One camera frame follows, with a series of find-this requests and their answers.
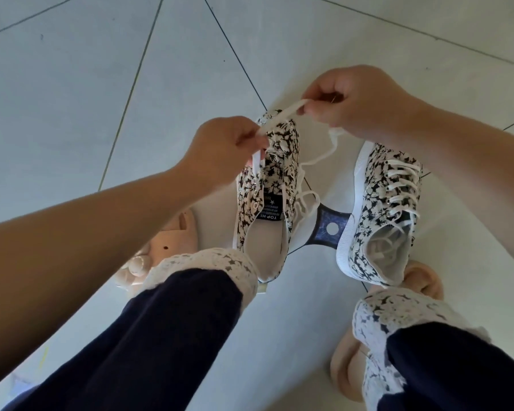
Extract person's left forearm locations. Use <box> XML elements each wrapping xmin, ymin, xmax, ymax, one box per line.
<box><xmin>0</xmin><ymin>164</ymin><xmax>200</xmax><ymax>394</ymax></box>

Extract pink slipper with green charm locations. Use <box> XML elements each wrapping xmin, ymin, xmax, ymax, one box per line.
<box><xmin>330</xmin><ymin>260</ymin><xmax>445</xmax><ymax>403</ymax></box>

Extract person's right leg navy trousers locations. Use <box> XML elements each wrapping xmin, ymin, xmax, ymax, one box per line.
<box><xmin>352</xmin><ymin>288</ymin><xmax>514</xmax><ymax>411</ymax></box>

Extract person's left leg navy trousers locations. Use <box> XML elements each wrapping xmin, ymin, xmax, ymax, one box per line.
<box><xmin>2</xmin><ymin>248</ymin><xmax>260</xmax><ymax>411</ymax></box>

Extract pink slipper with white charms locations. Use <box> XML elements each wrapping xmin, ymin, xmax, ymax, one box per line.
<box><xmin>111</xmin><ymin>208</ymin><xmax>199</xmax><ymax>298</ymax></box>

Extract person's leg navy trousers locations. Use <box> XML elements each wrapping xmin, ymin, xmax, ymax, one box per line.
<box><xmin>2</xmin><ymin>248</ymin><xmax>260</xmax><ymax>411</ymax></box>
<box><xmin>352</xmin><ymin>288</ymin><xmax>514</xmax><ymax>411</ymax></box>

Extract person's right hand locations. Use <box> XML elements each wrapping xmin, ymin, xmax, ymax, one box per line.
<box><xmin>300</xmin><ymin>65</ymin><xmax>429</xmax><ymax>144</ymax></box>

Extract person's right forearm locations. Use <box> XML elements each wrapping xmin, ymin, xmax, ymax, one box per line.
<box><xmin>409</xmin><ymin>102</ymin><xmax>514</xmax><ymax>277</ymax></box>

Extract floral sneaker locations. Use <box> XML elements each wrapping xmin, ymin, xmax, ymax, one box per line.
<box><xmin>232</xmin><ymin>108</ymin><xmax>303</xmax><ymax>294</ymax></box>
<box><xmin>336</xmin><ymin>140</ymin><xmax>424</xmax><ymax>287</ymax></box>

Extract person's left hand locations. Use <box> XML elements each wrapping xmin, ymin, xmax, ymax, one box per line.
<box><xmin>178</xmin><ymin>116</ymin><xmax>270</xmax><ymax>198</ymax></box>

